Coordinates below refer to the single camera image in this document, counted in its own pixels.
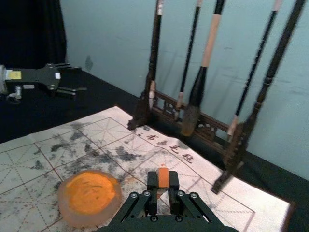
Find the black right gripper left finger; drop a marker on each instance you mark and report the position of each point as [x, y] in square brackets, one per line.
[152, 180]

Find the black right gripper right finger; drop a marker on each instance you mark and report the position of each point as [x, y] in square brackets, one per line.
[174, 180]

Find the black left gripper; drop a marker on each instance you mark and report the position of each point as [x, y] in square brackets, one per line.
[41, 76]

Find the orange seal stamp block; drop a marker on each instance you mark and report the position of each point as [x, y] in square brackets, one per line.
[163, 177]

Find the black table cloth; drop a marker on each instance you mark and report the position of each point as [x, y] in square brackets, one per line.
[36, 116]

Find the gridded calligraphy practice sheet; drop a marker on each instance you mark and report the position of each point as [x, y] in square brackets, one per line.
[96, 135]

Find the round dish of orange paste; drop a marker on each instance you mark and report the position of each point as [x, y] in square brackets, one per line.
[90, 195]

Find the black curtain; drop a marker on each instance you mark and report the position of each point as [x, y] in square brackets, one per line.
[29, 29]

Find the dark wooden brush rack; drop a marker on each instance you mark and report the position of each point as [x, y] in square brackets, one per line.
[142, 108]

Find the black brush with white tip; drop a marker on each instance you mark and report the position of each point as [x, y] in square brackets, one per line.
[151, 93]

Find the thin black calligraphy brush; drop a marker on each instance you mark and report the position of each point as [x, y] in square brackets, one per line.
[190, 46]
[256, 67]

